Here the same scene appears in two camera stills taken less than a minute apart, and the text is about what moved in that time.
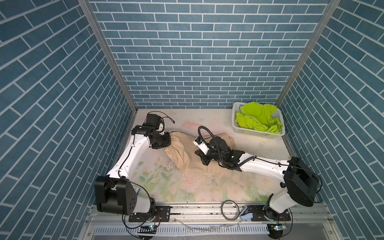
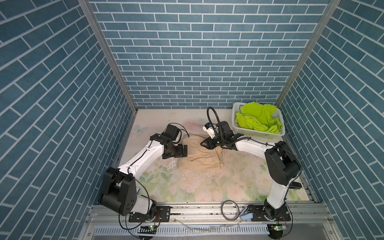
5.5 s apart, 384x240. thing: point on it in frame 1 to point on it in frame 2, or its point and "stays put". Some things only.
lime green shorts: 258,117 stays put
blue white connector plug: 247,216 stays put
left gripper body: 161,140 to 176,150
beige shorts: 182,149 stays put
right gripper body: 210,156 to 217,141
